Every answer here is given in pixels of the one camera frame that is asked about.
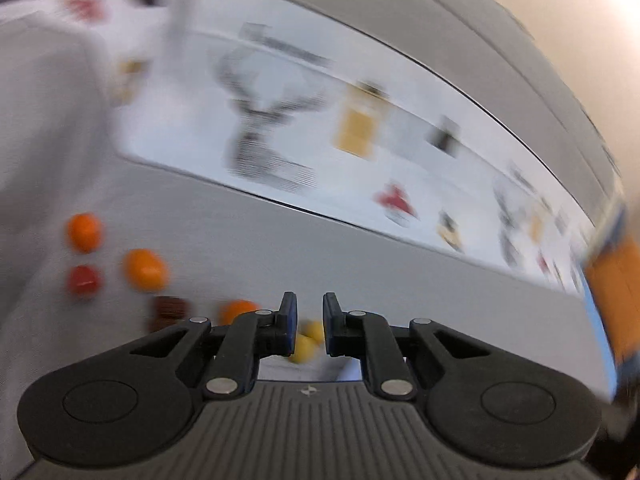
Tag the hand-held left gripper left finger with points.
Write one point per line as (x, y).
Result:
(289, 325)

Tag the orange and blue object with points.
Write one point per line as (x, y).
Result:
(615, 300)

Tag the red hawthorn ball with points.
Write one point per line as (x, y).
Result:
(84, 281)

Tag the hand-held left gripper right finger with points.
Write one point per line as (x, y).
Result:
(328, 325)

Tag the small orange kumquat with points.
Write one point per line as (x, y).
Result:
(146, 270)
(236, 311)
(84, 232)

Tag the dark red jujube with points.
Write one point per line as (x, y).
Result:
(167, 311)

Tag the small yellow fruit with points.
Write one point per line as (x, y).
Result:
(304, 351)
(315, 331)

